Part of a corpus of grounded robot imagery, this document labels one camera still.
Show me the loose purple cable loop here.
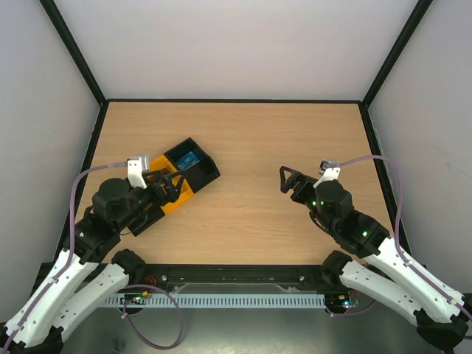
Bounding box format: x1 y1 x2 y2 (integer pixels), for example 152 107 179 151
119 282 184 350

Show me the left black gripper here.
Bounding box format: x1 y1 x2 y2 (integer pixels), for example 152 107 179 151
115 170 186 231

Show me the black enclosure frame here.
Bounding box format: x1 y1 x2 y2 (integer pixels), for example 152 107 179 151
0 0 472 354

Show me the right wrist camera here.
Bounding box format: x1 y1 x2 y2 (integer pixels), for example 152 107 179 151
313 159 341 189

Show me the black bin right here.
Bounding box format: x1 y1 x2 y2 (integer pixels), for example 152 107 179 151
164 137 221 193

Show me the black bin left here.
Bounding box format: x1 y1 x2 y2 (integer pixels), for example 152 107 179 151
128 209 165 237

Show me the blue card in bin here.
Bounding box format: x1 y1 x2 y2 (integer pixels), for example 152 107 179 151
176 150 200 170

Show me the light blue cable duct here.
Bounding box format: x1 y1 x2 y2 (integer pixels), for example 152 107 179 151
99 294 326 309

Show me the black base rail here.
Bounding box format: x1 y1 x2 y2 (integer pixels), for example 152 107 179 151
145 264 334 294

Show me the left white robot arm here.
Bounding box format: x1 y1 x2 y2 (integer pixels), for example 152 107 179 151
1 162 184 353

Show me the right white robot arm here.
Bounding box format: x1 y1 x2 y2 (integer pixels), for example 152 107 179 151
280 162 471 352

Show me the black bin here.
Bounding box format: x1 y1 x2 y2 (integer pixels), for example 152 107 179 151
128 209 165 237
164 137 221 193

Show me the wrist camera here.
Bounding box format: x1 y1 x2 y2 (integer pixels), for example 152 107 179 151
127 154 150 189
313 159 341 189

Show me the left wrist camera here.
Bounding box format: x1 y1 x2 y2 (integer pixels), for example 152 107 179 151
127 154 150 189

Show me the yellow bin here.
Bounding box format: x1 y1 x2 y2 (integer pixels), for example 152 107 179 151
150 155 194 215

